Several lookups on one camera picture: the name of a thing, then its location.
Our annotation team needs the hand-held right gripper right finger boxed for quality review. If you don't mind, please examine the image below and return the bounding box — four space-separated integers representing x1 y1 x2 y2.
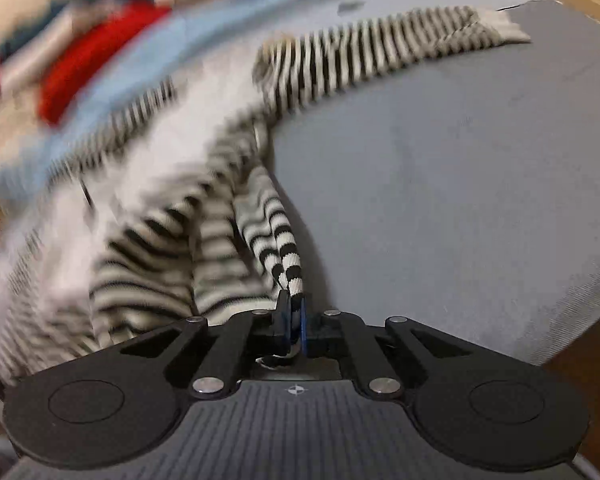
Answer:
298 296 486 401

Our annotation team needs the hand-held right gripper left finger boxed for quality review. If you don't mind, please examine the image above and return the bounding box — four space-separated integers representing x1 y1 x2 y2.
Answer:
120 289 293 401

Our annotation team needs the black white striped garment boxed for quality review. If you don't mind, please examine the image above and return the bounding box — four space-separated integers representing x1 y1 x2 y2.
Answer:
0 5 533 391

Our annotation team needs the grey mat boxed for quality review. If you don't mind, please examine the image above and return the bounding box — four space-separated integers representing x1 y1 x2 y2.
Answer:
260 0 600 366

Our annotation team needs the light blue sheet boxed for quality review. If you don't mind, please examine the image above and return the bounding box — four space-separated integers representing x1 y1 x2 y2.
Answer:
0 0 431 206

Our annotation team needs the red blanket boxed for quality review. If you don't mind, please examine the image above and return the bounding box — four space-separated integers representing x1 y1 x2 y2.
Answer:
37 2 173 126

